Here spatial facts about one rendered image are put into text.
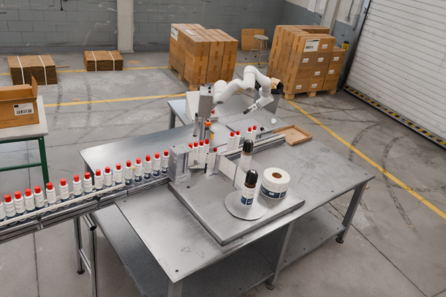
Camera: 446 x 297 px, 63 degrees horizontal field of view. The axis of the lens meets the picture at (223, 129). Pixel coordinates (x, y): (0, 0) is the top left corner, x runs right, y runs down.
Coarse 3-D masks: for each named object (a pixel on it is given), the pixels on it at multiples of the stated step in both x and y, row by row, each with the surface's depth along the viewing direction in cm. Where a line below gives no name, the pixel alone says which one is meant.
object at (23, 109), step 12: (24, 84) 353; (36, 84) 328; (0, 96) 334; (12, 96) 340; (24, 96) 346; (36, 96) 329; (0, 108) 315; (12, 108) 320; (24, 108) 325; (36, 108) 331; (0, 120) 319; (12, 120) 325; (24, 120) 330; (36, 120) 336
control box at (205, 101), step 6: (204, 90) 281; (204, 96) 274; (210, 96) 274; (198, 102) 286; (204, 102) 276; (210, 102) 277; (198, 108) 279; (204, 108) 279; (210, 108) 279; (198, 114) 281; (204, 114) 281; (210, 114) 282
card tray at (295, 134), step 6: (288, 126) 382; (294, 126) 386; (276, 132) 373; (282, 132) 375; (288, 132) 377; (294, 132) 378; (300, 132) 380; (306, 132) 375; (288, 138) 366; (294, 138) 367; (300, 138) 369; (306, 138) 365; (294, 144) 356
